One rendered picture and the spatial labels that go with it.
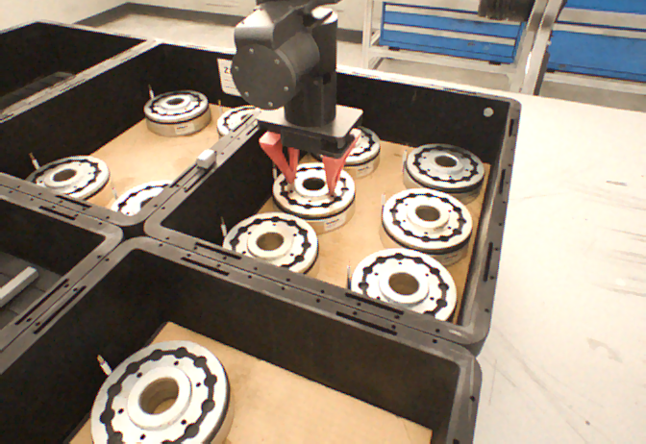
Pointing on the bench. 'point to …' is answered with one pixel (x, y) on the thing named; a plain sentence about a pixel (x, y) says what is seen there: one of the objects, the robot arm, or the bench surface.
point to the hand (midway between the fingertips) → (311, 181)
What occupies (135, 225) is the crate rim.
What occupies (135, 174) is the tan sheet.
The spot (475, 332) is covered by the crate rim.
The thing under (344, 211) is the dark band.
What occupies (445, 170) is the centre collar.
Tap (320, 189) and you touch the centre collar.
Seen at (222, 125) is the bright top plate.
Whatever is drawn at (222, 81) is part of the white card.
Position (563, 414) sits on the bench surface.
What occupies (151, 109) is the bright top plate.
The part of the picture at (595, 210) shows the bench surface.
